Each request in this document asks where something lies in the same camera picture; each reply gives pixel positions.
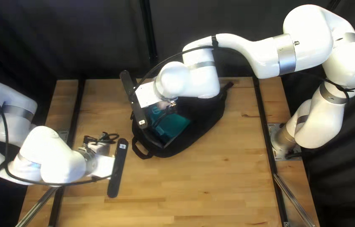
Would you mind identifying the black backpack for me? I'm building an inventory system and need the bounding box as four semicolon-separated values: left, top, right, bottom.
131;81;234;160

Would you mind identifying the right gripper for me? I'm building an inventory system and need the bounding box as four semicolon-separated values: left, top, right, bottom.
135;81;161;108

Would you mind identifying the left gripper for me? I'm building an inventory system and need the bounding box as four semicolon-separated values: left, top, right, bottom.
86;142;117;179

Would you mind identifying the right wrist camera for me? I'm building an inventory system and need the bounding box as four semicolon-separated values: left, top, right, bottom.
120;70;149;129

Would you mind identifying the translucent teal lunch box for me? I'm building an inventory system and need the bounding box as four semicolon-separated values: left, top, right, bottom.
147;106;192;144

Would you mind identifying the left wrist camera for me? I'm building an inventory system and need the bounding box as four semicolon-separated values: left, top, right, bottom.
107;138;129;199

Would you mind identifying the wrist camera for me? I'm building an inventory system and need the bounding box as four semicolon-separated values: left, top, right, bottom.
107;138;129;199
120;70;149;129

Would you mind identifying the black cable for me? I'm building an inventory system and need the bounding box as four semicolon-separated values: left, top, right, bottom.
130;44;219;95
0;83;115;187

